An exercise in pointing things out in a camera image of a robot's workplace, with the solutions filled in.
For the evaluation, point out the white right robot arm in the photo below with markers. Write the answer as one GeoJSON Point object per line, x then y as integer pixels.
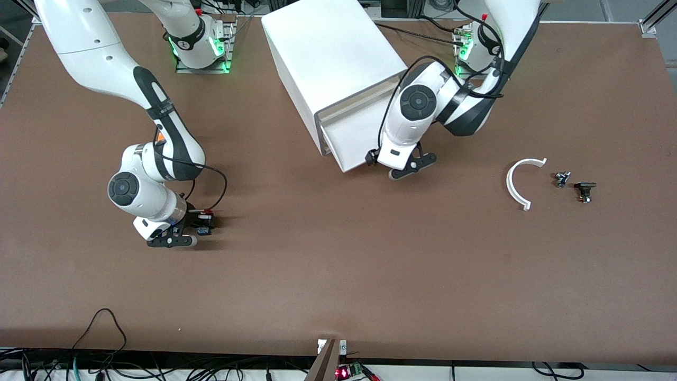
{"type": "Point", "coordinates": [153, 180]}

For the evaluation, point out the orange push button blue base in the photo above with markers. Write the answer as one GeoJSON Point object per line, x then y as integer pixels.
{"type": "Point", "coordinates": [203, 230]}

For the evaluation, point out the small grey metal part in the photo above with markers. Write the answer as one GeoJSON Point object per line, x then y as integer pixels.
{"type": "Point", "coordinates": [561, 179]}

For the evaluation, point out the red display circuit board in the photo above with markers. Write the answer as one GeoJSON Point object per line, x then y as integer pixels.
{"type": "Point", "coordinates": [346, 372]}

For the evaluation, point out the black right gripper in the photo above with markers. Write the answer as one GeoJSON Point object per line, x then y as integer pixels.
{"type": "Point", "coordinates": [191, 216]}

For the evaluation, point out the white curved plastic arc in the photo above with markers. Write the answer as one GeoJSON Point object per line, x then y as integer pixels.
{"type": "Point", "coordinates": [512, 185]}

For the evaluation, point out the small black button part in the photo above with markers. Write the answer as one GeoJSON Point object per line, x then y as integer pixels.
{"type": "Point", "coordinates": [584, 190]}

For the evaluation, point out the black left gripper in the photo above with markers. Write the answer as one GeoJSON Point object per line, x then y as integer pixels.
{"type": "Point", "coordinates": [372, 157]}

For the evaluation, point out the aluminium frame corner profile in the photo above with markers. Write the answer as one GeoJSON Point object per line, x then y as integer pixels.
{"type": "Point", "coordinates": [34, 18]}
{"type": "Point", "coordinates": [653, 18]}

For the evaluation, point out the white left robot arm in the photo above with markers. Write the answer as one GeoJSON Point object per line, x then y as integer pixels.
{"type": "Point", "coordinates": [423, 106]}

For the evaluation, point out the orange button enclosure box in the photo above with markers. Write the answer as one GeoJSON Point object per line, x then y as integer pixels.
{"type": "Point", "coordinates": [159, 139]}

